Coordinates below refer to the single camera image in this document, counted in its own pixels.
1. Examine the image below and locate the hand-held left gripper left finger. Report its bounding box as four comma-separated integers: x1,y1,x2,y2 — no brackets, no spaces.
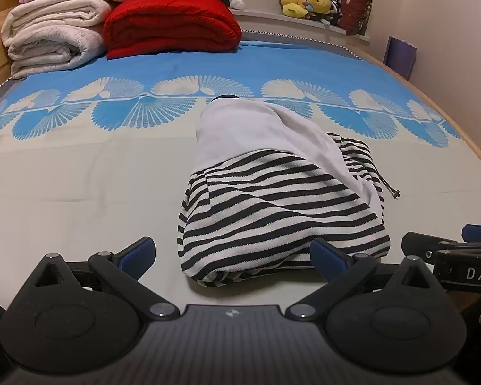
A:
32,236,182,322

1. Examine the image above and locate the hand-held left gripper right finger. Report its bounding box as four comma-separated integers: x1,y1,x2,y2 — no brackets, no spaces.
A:
285,238,435,322

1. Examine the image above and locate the black white striped small garment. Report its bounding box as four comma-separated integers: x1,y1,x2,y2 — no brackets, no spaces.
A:
176,95,401,288

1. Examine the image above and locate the blue patterned bed sheet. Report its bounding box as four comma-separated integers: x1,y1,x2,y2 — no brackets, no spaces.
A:
0,40,481,317

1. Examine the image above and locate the purple box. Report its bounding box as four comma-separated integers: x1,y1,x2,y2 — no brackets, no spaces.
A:
384,36,418,81

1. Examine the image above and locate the red folded blanket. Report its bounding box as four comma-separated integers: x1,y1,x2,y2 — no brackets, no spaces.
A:
103,0,242,61

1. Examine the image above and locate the dark red cushion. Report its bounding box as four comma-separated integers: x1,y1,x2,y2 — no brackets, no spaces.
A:
340,0,373,36

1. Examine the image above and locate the yellow duck plush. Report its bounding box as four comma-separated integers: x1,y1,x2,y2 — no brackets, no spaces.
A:
307,0,333,19
281,0,310,17

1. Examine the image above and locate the white folded blanket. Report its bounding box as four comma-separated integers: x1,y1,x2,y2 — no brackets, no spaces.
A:
2,0,113,47

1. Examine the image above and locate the wooden bed side rail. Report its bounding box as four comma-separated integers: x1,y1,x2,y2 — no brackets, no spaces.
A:
345,44,481,179

